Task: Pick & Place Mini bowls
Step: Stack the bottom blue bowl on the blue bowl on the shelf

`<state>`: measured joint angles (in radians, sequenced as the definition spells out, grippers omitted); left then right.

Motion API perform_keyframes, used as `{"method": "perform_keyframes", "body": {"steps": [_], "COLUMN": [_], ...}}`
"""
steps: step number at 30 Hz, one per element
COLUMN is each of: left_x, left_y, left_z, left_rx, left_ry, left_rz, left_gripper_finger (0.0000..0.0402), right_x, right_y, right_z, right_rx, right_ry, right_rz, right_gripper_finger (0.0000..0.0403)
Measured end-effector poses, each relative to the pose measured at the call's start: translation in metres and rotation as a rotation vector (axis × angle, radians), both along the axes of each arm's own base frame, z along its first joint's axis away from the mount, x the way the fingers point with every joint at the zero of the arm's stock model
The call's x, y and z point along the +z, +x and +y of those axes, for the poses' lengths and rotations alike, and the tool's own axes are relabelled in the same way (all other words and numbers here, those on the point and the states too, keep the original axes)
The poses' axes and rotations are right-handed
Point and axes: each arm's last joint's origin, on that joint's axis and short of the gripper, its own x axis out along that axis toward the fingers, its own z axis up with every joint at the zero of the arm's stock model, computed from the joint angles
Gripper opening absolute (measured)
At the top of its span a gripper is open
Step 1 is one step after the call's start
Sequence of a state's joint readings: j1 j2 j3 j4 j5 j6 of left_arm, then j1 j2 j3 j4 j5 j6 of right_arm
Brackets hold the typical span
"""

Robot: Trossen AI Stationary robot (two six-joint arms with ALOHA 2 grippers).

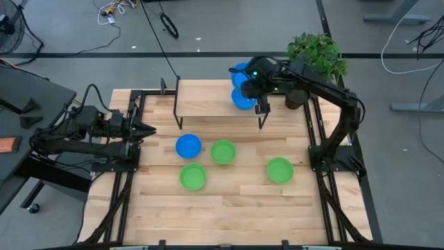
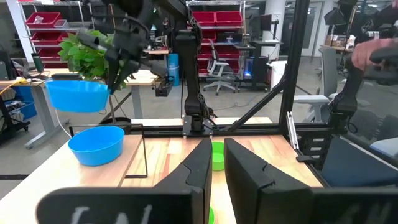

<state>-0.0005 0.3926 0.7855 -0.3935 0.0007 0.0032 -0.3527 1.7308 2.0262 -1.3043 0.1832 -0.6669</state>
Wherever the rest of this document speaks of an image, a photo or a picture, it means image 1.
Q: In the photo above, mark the black aluminium table frame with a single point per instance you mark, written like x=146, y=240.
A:
x=137, y=93

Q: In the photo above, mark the blue mini plastic bowl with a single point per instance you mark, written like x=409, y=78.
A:
x=237, y=78
x=243, y=102
x=188, y=146

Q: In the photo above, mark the green potted plant black pot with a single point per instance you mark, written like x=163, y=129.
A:
x=319, y=48

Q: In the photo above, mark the silver bracket plate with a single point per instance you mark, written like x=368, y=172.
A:
x=128, y=248
x=320, y=248

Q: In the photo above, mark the grey desk foot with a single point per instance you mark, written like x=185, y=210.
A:
x=416, y=107

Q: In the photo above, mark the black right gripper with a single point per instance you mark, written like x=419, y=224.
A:
x=249, y=89

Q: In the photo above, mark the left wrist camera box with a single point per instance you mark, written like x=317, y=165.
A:
x=117, y=119

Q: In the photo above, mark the orange black pad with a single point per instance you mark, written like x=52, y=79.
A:
x=7, y=144

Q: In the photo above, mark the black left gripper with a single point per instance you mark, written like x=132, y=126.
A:
x=131, y=133

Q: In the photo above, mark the wooden shelf riser black legs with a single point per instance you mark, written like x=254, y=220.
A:
x=208, y=99

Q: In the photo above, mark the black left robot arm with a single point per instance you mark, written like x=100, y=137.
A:
x=79, y=147

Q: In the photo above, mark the green mini plastic bowl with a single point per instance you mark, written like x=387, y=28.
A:
x=280, y=170
x=223, y=152
x=193, y=176

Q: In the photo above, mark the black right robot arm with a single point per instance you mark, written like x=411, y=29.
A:
x=322, y=87

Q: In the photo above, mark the black triangular bracket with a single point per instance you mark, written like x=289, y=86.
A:
x=29, y=121
x=30, y=106

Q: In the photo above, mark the black floor fan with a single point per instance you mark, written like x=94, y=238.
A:
x=4, y=22

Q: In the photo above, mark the black side desk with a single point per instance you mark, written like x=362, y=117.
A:
x=34, y=93

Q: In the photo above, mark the grey desk base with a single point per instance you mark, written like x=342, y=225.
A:
x=395, y=18

